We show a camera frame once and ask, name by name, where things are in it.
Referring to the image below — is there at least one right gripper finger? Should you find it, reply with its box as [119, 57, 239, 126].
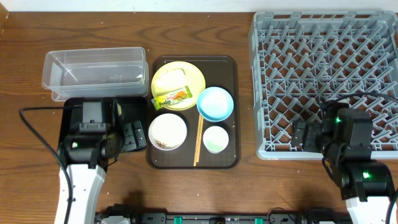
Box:
[291, 120, 307, 146]
[302, 124, 316, 152]

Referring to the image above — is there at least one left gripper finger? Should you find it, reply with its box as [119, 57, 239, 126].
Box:
[122, 123, 136, 152]
[133, 120, 147, 149]

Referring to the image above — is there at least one pink bowl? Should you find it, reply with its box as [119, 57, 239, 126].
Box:
[148, 113, 187, 151]

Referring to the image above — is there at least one green snack wrapper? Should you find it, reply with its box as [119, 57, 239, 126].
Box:
[153, 86, 192, 110]

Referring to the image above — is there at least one white cup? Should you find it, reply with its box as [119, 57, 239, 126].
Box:
[203, 126, 229, 154]

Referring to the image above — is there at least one pile of rice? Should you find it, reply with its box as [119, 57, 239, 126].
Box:
[155, 139, 175, 150]

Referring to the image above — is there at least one white napkin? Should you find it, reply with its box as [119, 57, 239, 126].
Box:
[154, 69, 187, 93]

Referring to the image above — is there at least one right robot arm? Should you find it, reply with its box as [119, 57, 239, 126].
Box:
[292, 119, 397, 223]

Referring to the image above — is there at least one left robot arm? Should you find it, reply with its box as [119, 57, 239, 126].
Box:
[55, 99, 147, 223]

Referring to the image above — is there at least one grey dishwasher rack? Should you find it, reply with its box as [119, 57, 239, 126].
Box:
[249, 11, 397, 160]

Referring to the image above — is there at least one black tray bin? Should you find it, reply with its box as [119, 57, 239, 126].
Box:
[58, 97, 147, 158]

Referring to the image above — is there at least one dark brown serving tray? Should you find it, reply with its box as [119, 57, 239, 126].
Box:
[146, 55, 240, 169]

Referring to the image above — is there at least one yellow plate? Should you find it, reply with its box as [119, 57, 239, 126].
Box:
[151, 61, 206, 111]

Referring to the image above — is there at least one clear plastic bin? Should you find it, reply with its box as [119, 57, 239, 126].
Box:
[42, 47, 149, 101]

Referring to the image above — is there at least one light blue bowl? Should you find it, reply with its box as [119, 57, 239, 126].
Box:
[197, 86, 234, 123]

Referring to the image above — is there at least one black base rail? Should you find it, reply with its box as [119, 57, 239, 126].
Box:
[93, 204, 353, 224]

